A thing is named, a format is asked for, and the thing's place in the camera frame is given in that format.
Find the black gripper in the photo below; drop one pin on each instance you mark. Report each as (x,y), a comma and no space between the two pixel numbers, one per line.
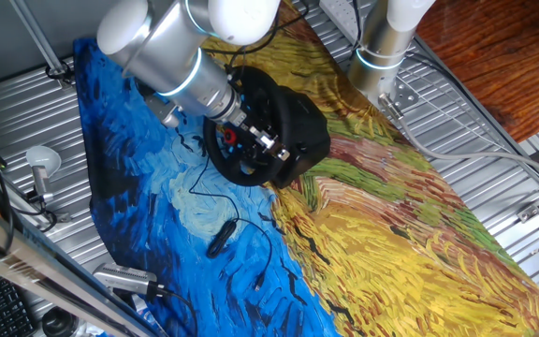
(246,126)

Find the black racing steering wheel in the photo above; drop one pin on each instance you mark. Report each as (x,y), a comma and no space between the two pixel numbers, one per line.
(241,178)

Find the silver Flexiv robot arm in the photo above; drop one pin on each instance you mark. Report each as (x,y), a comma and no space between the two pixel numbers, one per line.
(171,56)

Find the white power strip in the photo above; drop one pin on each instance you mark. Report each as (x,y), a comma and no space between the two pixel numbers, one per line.
(339,14)

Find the painted wheat field mat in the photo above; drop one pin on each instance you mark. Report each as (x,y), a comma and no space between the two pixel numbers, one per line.
(391,257)

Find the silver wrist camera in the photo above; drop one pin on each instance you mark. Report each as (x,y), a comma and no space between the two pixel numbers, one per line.
(164,112)

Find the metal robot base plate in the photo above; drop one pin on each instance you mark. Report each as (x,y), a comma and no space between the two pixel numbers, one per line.
(407,96)

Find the silver depth camera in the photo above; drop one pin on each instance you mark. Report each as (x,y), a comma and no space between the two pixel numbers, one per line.
(124,278)

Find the aluminium frame pole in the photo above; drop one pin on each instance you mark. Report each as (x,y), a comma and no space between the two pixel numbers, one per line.
(35,33)

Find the aluminium frame beam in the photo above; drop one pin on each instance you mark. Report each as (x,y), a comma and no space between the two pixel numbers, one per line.
(40,276)

